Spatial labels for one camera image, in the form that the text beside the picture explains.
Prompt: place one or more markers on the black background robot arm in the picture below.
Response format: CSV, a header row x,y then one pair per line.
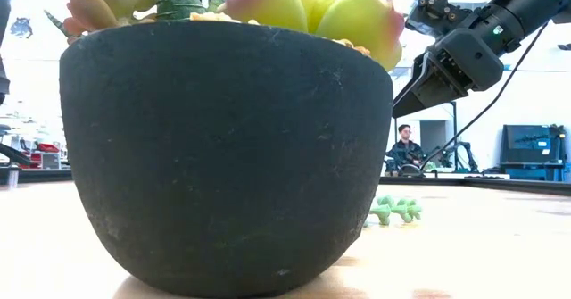
x,y
455,156

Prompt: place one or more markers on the trailing green bead strand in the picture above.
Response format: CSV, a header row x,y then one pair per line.
x,y
383,210

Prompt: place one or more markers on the red storage bin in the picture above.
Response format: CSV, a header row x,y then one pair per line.
x,y
47,147

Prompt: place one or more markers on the small silver post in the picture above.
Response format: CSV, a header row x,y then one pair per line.
x,y
12,176

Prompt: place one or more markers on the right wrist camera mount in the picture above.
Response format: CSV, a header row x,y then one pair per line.
x,y
435,9

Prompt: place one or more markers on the dark wall decoration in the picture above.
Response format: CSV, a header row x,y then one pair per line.
x,y
21,27

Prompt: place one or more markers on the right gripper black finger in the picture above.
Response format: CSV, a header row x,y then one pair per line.
x,y
439,91
410,93

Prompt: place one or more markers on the black round plant pot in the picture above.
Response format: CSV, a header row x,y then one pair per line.
x,y
223,156

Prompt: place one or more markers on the striped green spiky succulent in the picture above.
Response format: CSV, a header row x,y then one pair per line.
x,y
176,0

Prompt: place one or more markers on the person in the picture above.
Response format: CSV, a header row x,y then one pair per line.
x,y
403,149

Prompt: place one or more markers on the beige pot gravel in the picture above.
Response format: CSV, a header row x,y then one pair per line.
x,y
209,17

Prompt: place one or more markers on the black doorway frame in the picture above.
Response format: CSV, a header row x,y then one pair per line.
x,y
455,134

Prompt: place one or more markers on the yellow green succulent rosette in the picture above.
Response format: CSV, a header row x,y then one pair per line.
x,y
361,20

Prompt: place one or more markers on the dark blue cabinet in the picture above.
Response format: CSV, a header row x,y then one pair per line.
x,y
526,143

